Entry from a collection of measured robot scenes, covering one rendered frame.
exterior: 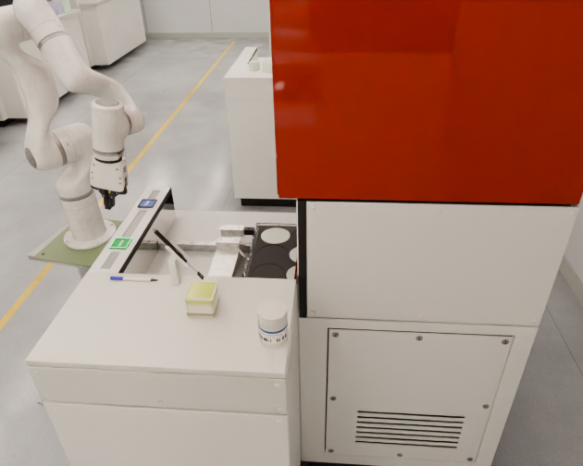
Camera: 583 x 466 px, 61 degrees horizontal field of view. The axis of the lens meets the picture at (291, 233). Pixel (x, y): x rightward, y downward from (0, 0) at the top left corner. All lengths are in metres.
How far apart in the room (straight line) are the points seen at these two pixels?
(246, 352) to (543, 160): 0.83
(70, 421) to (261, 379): 0.55
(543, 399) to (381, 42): 1.87
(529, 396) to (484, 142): 1.55
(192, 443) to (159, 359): 0.29
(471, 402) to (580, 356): 1.13
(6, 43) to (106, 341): 0.90
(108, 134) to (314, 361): 0.92
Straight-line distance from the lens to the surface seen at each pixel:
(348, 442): 1.95
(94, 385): 1.33
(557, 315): 3.03
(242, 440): 1.37
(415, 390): 1.74
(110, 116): 1.42
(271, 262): 1.58
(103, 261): 1.61
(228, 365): 1.18
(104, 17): 7.95
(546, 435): 2.44
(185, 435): 1.39
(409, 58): 1.14
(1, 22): 1.70
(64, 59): 1.50
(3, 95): 6.08
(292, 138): 1.19
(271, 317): 1.14
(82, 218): 1.91
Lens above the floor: 1.83
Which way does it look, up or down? 33 degrees down
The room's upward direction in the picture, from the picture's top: 1 degrees counter-clockwise
